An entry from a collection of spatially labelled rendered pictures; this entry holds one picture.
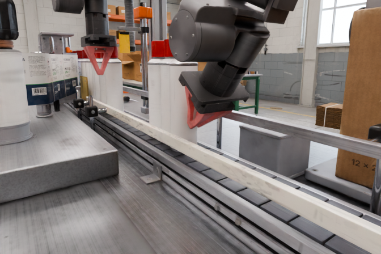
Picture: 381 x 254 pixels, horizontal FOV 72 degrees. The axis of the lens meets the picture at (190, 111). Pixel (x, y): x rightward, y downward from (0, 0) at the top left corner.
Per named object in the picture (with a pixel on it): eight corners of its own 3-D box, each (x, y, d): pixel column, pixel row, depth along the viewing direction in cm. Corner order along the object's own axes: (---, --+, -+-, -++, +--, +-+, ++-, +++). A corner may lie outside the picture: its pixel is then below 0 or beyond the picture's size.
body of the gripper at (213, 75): (176, 80, 41) (193, 39, 36) (225, 77, 46) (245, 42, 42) (195, 111, 37) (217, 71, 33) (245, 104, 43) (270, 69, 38)
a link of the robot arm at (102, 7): (109, -11, 67) (102, -6, 71) (81, -16, 63) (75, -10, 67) (111, 18, 68) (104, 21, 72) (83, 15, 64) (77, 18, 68)
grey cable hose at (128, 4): (124, 51, 94) (121, -12, 90) (133, 51, 96) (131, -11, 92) (127, 51, 91) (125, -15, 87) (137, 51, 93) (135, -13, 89)
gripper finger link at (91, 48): (89, 75, 67) (87, 37, 65) (82, 74, 73) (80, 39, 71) (115, 75, 71) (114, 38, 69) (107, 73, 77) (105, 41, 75)
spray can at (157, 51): (145, 134, 60) (142, 41, 56) (165, 131, 63) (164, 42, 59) (156, 140, 56) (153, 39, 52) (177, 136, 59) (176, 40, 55)
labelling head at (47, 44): (43, 100, 109) (36, 35, 105) (76, 97, 117) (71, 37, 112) (47, 104, 98) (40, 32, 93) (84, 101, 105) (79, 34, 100)
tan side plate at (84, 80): (81, 98, 104) (79, 75, 103) (83, 98, 105) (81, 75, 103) (87, 101, 96) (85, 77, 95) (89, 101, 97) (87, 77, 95)
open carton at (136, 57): (126, 81, 331) (125, 50, 324) (157, 79, 359) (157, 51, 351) (141, 83, 301) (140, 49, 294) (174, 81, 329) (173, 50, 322)
